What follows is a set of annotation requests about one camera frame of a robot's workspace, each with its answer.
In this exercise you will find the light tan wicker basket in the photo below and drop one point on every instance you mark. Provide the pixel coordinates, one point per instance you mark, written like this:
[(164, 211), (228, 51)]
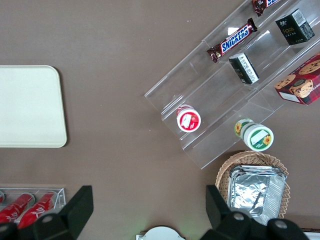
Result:
[(225, 170)]

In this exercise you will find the green lid yogurt cup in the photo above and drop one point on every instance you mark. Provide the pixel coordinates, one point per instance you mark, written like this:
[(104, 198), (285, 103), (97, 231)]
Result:
[(257, 137)]

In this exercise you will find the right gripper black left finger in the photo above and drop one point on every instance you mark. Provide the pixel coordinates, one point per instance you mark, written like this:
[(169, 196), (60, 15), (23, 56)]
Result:
[(72, 215)]

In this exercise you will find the white rectangular snack tray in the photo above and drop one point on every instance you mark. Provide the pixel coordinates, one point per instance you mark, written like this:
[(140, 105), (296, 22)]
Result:
[(313, 236)]

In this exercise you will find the red lid yogurt cup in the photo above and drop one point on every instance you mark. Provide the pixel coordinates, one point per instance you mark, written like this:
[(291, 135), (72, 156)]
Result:
[(188, 121)]

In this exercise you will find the aluminium foil container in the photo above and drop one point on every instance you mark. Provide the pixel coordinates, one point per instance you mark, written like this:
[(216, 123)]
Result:
[(250, 192)]

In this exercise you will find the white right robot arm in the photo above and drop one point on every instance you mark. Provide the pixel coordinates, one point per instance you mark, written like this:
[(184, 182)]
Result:
[(161, 233)]

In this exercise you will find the clear acrylic tiered stand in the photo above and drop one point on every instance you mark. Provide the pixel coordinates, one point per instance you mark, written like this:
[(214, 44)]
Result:
[(215, 87)]

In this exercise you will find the red cola bottle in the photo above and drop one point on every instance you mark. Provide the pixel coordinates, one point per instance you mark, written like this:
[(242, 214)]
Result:
[(35, 212), (1, 198), (12, 210)]

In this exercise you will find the cream rectangular tray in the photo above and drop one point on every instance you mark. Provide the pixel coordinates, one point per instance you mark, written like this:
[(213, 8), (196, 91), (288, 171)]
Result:
[(30, 105)]

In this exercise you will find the red plaid cookie box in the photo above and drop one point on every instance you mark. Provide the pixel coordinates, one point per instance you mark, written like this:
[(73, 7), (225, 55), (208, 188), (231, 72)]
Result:
[(300, 82)]

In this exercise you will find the Snickers chocolate bar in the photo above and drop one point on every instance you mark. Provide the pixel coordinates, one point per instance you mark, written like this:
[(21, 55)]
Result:
[(233, 38), (260, 5)]

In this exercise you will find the clear acrylic bottle rack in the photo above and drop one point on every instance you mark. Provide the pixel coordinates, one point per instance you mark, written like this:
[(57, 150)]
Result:
[(61, 197)]

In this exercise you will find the small black carton box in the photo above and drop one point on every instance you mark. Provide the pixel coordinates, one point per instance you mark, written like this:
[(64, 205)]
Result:
[(295, 26), (243, 68)]

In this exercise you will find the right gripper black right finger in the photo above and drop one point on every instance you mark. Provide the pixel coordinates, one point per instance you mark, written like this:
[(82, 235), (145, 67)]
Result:
[(225, 222)]

